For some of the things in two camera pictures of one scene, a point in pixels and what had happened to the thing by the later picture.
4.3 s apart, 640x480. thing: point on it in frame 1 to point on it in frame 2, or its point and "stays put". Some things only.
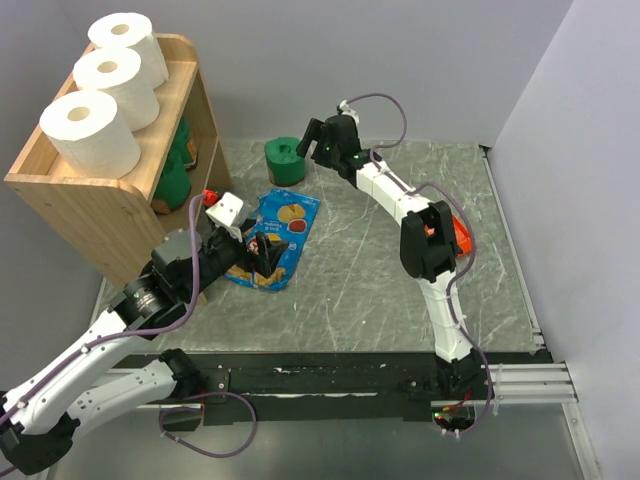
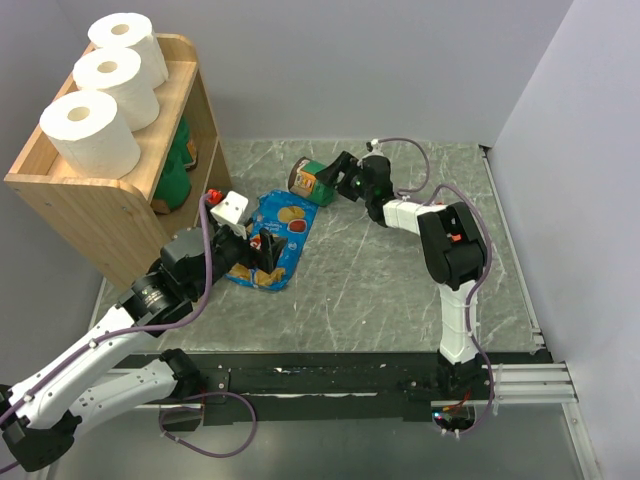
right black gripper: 323,138 to 351,174
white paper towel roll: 119,73 stays put
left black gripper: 249,243 stays put
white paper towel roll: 130,30 stays put
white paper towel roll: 88,133 stays put
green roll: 285,167 to 303,181
